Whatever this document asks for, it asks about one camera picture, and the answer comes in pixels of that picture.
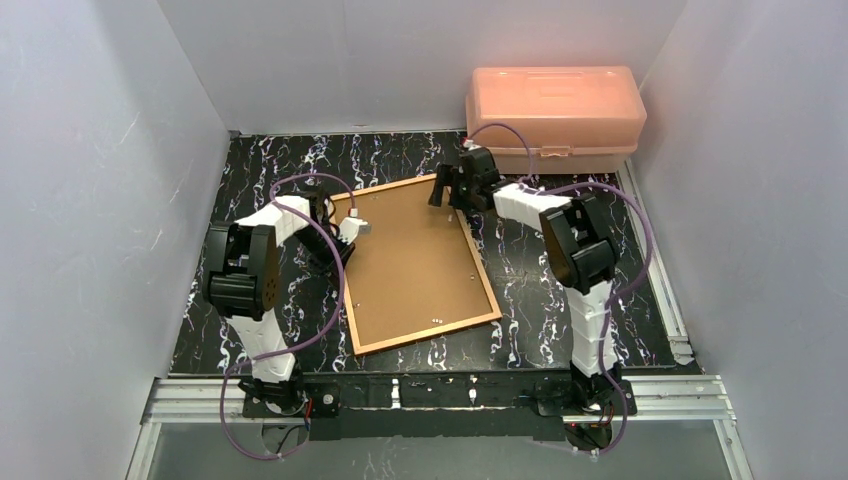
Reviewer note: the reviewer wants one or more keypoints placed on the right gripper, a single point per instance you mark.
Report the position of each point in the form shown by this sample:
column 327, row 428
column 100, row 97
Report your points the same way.
column 454, row 187

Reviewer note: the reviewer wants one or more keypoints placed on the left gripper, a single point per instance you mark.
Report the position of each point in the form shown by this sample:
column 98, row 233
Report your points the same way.
column 328, row 248

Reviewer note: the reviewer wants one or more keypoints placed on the wooden picture frame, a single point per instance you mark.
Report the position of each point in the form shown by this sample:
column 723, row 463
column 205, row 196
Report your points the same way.
column 490, row 291

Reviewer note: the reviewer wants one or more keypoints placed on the brown backing board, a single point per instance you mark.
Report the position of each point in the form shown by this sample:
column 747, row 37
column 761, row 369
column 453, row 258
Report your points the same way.
column 411, row 265

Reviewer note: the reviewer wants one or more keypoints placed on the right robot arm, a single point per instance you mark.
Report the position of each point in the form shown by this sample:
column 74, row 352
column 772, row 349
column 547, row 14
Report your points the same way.
column 581, row 255

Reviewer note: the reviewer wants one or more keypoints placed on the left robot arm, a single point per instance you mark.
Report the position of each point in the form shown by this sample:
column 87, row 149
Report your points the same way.
column 242, row 280

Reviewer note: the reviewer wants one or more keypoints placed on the pink plastic storage box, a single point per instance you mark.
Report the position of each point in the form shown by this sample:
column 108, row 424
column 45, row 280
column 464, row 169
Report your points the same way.
column 555, row 120

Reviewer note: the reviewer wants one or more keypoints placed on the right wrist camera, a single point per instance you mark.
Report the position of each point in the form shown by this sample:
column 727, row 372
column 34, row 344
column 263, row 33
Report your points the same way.
column 469, row 144

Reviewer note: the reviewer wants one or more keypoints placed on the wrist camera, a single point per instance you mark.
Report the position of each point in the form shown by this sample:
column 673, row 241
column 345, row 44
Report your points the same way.
column 350, row 228
column 469, row 144

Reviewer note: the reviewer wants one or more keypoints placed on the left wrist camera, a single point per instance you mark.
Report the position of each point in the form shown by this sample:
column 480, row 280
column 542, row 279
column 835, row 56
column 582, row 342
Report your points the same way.
column 350, row 228

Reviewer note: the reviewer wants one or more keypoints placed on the aluminium rail base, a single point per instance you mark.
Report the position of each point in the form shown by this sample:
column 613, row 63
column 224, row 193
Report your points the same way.
column 649, row 397

